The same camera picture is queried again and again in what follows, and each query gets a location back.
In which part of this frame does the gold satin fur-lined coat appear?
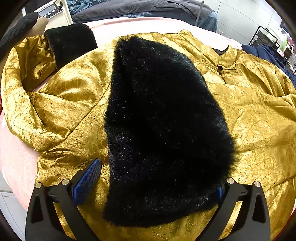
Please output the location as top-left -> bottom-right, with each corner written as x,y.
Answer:
1,24 -> 295,240

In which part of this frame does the pink polka dot bedsheet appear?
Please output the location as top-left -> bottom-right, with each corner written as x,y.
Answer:
1,17 -> 242,209

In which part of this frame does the navy blue folded garment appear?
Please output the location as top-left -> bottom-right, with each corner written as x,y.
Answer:
242,44 -> 296,87

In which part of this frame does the black folded garment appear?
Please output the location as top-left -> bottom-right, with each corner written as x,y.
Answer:
1,12 -> 39,59

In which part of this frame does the tan folded garment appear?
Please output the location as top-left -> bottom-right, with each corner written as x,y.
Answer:
22,16 -> 49,40

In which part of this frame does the white beauty machine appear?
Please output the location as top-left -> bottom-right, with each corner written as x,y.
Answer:
35,0 -> 73,29

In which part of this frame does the blue crumpled cloth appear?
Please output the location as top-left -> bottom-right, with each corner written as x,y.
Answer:
67,0 -> 107,15

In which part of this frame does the grey covered massage bed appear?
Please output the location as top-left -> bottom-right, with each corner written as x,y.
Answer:
71,1 -> 217,32

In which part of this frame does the white floor lamp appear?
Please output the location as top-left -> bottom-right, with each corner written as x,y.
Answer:
194,0 -> 204,26

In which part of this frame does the black wire trolley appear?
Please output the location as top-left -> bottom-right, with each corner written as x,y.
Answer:
248,26 -> 280,49

